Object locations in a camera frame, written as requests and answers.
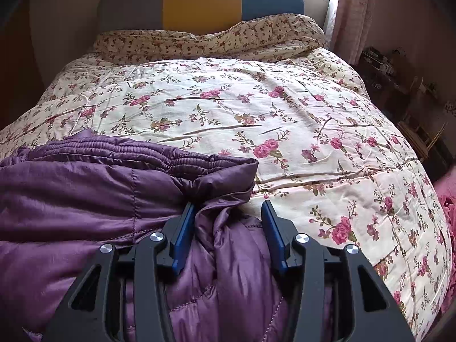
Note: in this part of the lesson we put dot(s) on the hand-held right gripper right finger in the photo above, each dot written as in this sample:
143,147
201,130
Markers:
276,242

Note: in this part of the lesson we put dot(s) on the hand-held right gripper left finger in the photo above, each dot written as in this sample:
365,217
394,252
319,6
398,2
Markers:
181,242

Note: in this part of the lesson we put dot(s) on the purple quilted down jacket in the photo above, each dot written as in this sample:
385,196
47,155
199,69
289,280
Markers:
71,203

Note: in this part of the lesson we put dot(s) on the large-flowered cream quilt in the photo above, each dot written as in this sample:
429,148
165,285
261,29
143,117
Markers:
285,121

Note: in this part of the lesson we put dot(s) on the pink ruffled cloth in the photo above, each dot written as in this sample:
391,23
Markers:
447,228

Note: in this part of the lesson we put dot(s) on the wooden chair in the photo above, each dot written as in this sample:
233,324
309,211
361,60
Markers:
424,139

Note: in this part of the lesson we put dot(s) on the cluttered wooden bedside desk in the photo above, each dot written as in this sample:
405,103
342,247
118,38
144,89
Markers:
392,78

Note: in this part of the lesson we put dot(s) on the small-flowered cream duvet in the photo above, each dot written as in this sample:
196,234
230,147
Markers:
213,42

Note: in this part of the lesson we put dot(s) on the long pink curtain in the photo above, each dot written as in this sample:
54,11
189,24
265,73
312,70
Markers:
352,17

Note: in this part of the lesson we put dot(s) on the grey yellow blue headboard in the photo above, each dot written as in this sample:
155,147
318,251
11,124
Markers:
199,3

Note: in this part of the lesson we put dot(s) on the wooden wardrobe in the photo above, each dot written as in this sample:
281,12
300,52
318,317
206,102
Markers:
17,60

